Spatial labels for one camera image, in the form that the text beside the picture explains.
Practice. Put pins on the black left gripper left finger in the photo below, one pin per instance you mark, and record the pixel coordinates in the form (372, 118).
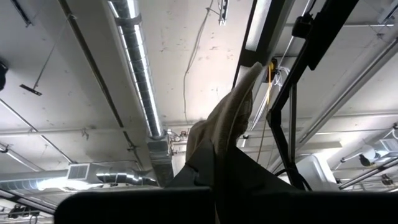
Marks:
(199, 168)

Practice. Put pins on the black overhead camera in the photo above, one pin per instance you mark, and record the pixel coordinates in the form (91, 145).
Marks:
(302, 26)

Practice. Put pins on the silver round ventilation duct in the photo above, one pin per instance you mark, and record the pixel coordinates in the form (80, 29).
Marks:
(140, 68)

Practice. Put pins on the white plastic housing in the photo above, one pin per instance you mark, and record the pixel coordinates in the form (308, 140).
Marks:
(317, 172)

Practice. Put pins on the silver duct with vent grille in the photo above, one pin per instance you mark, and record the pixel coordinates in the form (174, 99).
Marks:
(93, 175)

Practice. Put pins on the black ceiling hanger bracket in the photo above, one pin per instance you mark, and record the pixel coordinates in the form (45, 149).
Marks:
(31, 89)

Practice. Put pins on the long ceiling rail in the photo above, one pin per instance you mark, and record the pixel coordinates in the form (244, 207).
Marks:
(351, 90)

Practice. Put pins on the black aluminium rig frame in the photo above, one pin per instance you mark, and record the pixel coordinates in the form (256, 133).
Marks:
(317, 40)

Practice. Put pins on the grey ceiling pipe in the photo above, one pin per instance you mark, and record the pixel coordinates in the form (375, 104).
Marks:
(34, 129)

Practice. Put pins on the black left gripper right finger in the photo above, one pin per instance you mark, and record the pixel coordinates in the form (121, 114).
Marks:
(245, 174)

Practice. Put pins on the long led light panel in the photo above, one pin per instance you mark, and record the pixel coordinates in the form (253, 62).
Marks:
(262, 25)

